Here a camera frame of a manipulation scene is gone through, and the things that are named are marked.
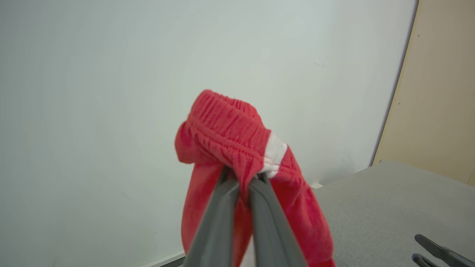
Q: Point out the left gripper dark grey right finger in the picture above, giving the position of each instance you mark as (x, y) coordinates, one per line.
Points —
(271, 237)

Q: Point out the white skirting board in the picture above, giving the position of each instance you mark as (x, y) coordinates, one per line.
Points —
(167, 259)

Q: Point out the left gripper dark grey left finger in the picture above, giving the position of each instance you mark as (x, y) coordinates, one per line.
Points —
(217, 230)

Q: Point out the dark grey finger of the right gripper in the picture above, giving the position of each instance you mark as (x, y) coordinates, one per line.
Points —
(423, 260)
(443, 252)

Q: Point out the beige wall panel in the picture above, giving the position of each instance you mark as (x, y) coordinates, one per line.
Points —
(438, 92)

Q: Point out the red and white shirt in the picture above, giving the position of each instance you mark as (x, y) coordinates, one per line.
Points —
(222, 126)

